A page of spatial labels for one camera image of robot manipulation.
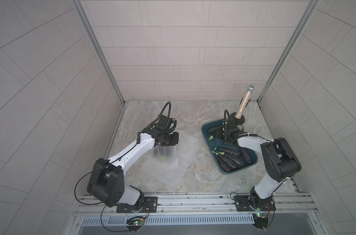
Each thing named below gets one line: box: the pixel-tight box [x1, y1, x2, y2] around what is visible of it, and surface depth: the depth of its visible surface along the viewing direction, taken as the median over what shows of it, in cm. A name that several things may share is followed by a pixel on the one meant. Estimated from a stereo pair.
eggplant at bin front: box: [212, 147, 242, 158], surface depth 88 cm
